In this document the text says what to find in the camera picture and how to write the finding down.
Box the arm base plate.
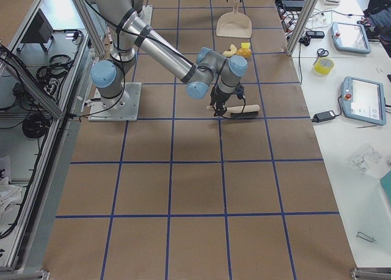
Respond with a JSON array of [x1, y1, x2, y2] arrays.
[[88, 82, 142, 122]]

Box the beige plastic dustpan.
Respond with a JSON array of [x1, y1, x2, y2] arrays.
[[216, 0, 252, 39]]

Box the yellow tape roll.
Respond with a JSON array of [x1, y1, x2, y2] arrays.
[[313, 57, 334, 76]]

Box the near teach pendant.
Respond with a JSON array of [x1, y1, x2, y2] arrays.
[[342, 76, 386, 126]]

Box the far teach pendant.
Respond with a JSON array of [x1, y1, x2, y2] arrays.
[[331, 22, 371, 54]]

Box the pale melon rind slice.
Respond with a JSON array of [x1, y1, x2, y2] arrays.
[[222, 44, 237, 57]]

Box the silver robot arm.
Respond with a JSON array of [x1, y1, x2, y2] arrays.
[[95, 0, 248, 116]]

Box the beige hand brush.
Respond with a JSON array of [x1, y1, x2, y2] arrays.
[[206, 105, 260, 119]]

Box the aluminium frame post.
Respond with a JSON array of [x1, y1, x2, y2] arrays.
[[286, 0, 318, 56]]

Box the black handled scissors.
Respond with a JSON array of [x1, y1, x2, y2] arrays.
[[313, 48, 329, 65]]

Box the teach pendant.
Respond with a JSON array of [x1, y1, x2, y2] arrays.
[[331, 22, 371, 54], [342, 76, 386, 126]]

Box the black power adapter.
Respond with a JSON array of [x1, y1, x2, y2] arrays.
[[312, 110, 339, 123]]

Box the brown potato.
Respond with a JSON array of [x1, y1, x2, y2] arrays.
[[235, 48, 252, 59]]

